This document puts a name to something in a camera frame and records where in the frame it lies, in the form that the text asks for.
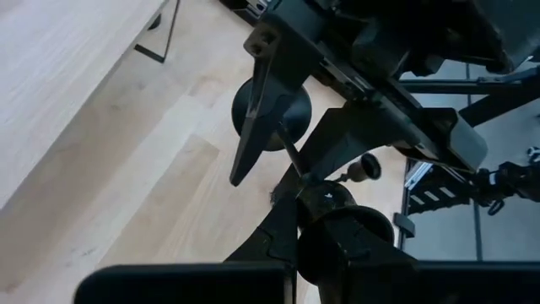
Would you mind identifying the raised wooden shelf black legs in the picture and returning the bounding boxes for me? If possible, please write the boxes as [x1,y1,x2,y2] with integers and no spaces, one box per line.
[0,0,181,210]

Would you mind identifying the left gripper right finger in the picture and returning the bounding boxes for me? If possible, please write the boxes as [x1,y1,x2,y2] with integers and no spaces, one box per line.
[322,217,419,271]

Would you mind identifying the black metal table frame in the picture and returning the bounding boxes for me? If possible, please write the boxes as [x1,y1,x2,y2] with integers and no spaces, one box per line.
[391,62,540,263]

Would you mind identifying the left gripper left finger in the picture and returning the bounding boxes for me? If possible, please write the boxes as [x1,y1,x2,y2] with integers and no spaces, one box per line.
[225,196,299,263]

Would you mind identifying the black metal candle stick holder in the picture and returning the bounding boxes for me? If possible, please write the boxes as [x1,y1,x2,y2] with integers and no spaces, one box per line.
[230,75,397,285]
[335,152,383,185]

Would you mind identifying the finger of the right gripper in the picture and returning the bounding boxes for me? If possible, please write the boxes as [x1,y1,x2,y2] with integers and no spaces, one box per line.
[272,105,421,204]
[229,29,296,187]

